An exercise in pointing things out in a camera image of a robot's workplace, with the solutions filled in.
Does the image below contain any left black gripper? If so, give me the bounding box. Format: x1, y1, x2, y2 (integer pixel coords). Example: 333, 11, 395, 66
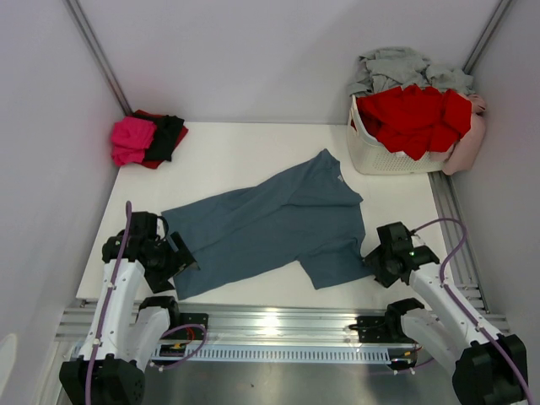
143, 232, 198, 293

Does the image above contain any blue-grey t-shirt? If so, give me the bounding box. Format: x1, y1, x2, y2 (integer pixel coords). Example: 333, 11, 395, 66
162, 149, 371, 300

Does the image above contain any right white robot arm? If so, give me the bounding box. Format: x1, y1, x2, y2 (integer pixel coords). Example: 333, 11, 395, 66
364, 222, 533, 404

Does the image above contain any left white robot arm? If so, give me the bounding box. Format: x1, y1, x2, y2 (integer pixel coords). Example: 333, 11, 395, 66
59, 211, 208, 404

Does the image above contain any white laundry basket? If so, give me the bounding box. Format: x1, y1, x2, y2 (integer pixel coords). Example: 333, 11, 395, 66
346, 95, 444, 176

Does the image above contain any light pink garment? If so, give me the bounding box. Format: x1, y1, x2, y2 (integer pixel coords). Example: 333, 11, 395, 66
442, 94, 487, 176

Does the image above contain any folded pink t-shirt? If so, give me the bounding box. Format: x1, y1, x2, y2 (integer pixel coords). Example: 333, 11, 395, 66
111, 116, 157, 166

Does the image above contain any folded black t-shirt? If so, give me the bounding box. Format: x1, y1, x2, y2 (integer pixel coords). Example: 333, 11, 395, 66
144, 116, 184, 162

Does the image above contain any red t-shirt in basket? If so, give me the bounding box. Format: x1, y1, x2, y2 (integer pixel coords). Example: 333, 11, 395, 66
356, 84, 473, 160

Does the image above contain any grey t-shirt in basket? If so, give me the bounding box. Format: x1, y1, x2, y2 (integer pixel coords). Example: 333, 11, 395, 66
347, 46, 475, 97

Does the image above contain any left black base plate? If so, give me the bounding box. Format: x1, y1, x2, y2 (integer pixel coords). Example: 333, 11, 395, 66
175, 312, 209, 342

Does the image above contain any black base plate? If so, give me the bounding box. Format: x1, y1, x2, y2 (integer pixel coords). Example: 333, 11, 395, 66
348, 316, 410, 343
175, 312, 209, 342

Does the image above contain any right side aluminium rail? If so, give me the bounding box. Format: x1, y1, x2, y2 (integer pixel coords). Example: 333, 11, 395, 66
428, 171, 490, 314

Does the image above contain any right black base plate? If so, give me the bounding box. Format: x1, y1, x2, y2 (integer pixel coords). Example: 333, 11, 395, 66
348, 316, 410, 343

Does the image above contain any aluminium mounting rail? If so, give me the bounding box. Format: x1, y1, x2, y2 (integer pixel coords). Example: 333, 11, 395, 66
56, 306, 516, 349

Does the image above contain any white slotted cable duct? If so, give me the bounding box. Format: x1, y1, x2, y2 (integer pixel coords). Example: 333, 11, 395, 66
150, 344, 418, 365

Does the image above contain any right corner aluminium post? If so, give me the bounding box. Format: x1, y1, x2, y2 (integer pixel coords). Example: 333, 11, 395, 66
462, 0, 516, 75

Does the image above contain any corner aluminium post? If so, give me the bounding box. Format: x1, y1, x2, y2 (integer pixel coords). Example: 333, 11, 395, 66
462, 0, 516, 75
63, 0, 132, 116

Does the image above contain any left corner aluminium post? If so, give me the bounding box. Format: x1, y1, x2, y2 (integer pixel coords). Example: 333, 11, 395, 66
63, 0, 132, 116

